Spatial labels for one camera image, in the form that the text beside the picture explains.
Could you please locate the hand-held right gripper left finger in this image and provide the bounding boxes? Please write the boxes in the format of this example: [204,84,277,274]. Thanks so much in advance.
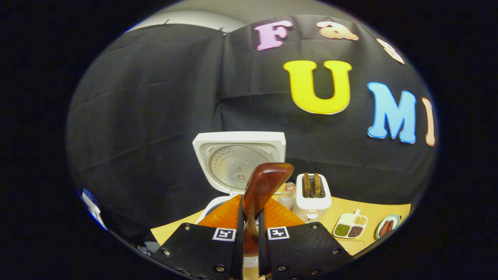
[151,194,245,280]

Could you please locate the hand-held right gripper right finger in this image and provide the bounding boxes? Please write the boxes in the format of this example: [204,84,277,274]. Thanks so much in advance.
[258,198,354,280]

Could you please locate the brown wooden spoon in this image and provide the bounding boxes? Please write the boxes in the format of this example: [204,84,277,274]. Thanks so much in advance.
[241,162,295,257]

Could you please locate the white rice cooker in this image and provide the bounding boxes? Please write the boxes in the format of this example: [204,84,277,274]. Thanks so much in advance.
[193,131,287,269]

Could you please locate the white toaster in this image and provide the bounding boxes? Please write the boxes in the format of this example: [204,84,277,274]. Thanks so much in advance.
[292,173,332,222]

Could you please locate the white divided grain dish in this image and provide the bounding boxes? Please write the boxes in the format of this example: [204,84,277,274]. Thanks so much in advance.
[333,209,368,239]

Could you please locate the small clear bottle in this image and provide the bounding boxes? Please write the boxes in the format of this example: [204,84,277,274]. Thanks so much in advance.
[278,182,296,211]

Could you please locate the green round plate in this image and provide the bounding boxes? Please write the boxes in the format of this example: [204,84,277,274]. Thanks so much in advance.
[375,214,401,239]

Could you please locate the white papers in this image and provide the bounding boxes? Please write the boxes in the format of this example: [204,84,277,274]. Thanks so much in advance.
[88,202,108,230]

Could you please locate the black backdrop cloth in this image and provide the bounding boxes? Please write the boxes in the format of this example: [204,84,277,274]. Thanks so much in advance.
[66,15,438,249]

